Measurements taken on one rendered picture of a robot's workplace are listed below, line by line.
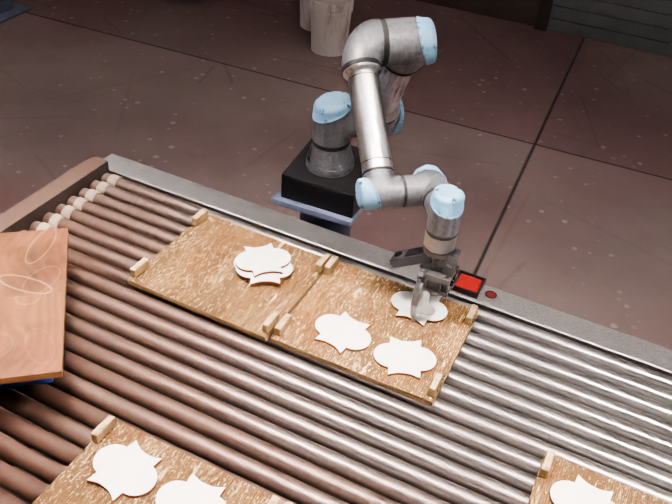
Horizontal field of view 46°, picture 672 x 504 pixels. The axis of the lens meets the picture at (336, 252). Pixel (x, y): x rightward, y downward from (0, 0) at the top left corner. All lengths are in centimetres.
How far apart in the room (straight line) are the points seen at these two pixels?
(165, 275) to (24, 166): 242
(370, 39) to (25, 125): 310
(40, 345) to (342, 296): 73
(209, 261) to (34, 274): 44
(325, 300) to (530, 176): 267
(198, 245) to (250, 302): 27
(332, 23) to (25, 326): 402
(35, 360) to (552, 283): 257
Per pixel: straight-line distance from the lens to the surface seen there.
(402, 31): 198
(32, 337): 179
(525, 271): 377
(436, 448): 173
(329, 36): 553
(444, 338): 193
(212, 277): 205
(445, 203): 176
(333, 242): 221
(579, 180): 458
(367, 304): 199
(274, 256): 207
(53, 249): 202
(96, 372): 186
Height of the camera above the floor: 224
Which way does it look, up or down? 38 degrees down
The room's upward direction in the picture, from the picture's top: 5 degrees clockwise
